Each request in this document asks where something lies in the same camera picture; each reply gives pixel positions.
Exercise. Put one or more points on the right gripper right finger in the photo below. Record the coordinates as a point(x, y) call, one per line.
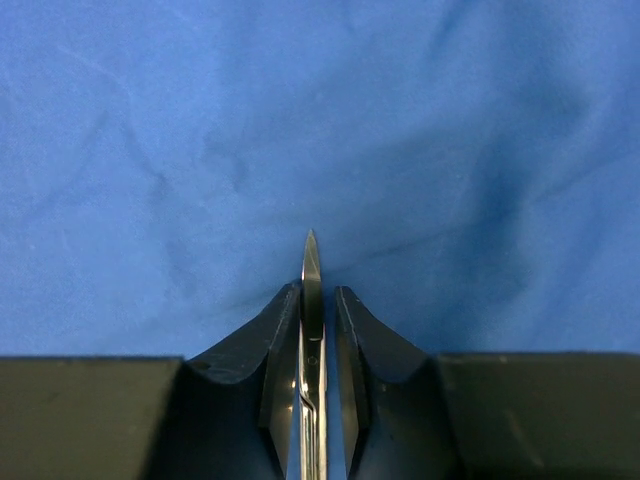
point(407, 414)

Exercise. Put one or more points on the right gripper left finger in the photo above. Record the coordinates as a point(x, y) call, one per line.
point(224, 414)

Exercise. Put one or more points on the straight steel scissors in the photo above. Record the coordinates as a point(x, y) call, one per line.
point(312, 379)

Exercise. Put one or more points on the blue surgical drape cloth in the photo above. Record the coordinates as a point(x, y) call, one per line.
point(470, 169)

